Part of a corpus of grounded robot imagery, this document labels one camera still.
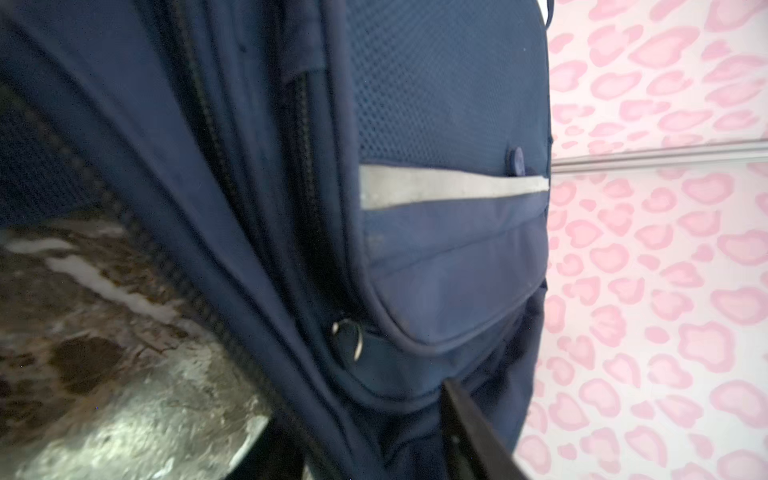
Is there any navy blue student backpack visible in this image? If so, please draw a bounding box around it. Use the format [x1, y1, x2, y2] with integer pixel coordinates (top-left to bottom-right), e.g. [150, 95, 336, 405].
[1, 1, 554, 479]

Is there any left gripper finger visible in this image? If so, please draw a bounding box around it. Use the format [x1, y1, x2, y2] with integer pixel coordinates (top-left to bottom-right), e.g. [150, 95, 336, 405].
[440, 379, 527, 480]

